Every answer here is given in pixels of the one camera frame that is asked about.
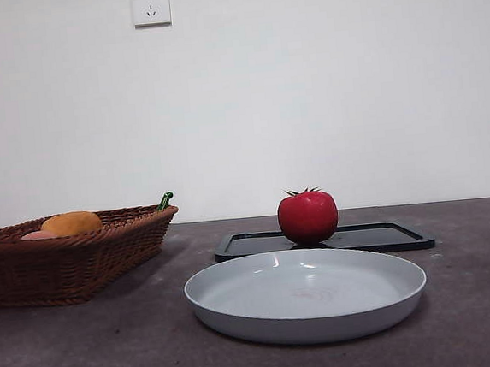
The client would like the black rectangular tray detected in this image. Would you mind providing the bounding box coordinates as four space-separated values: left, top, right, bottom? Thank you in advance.
213 216 436 269

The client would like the grey round plate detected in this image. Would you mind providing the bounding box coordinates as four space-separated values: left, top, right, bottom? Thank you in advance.
180 238 433 355

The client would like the red tomato with green stem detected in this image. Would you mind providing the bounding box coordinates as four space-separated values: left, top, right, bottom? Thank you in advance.
275 183 341 246

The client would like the white wall socket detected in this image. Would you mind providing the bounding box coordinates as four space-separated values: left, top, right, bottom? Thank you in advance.
132 0 173 29

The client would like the brown woven wicker basket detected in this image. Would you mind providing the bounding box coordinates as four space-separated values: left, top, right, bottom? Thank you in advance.
0 201 186 312

